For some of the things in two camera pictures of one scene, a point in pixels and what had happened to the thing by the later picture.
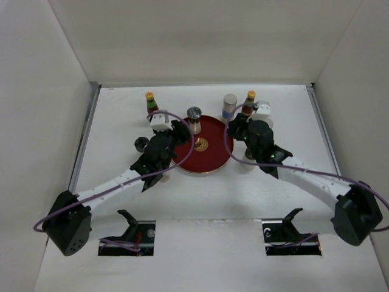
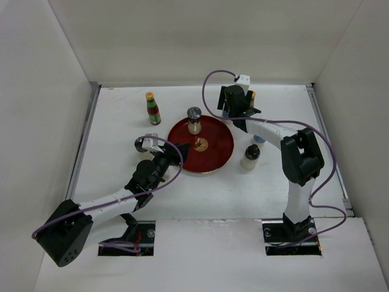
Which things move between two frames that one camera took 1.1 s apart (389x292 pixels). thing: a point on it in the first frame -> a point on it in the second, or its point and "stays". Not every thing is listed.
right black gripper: [240, 121] -> [222, 98]
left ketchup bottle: [151, 104] stays
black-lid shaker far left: [140, 143] stays
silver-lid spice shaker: [194, 114] stays
